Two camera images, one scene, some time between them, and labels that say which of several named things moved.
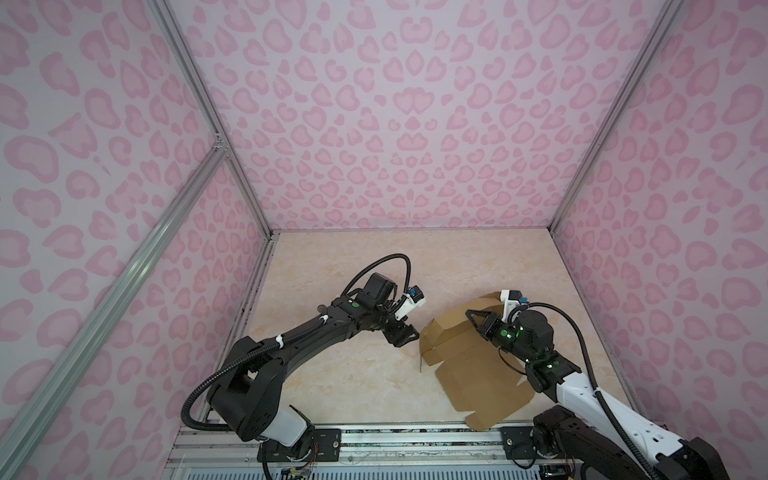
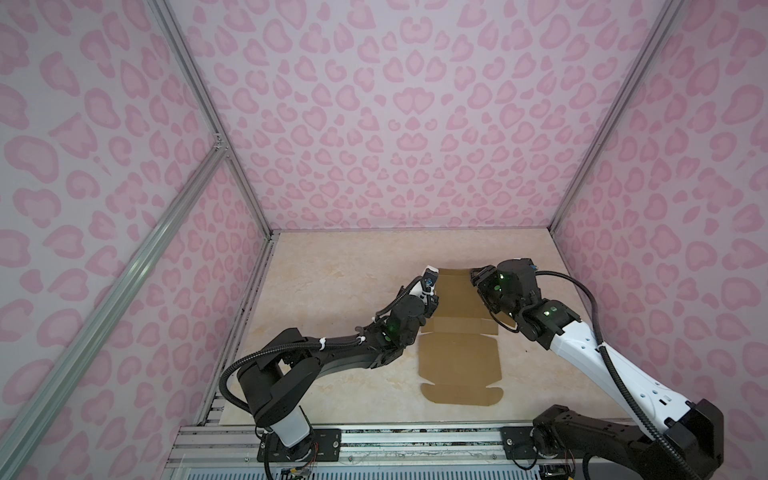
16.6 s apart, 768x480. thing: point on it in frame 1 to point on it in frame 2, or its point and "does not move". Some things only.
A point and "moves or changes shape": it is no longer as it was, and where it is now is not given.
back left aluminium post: (221, 126) does not move
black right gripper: (489, 325) to (486, 275)
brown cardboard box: (474, 375) moves or changes shape
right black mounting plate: (517, 443) does not move
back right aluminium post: (664, 27) does not move
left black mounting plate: (326, 447) does not move
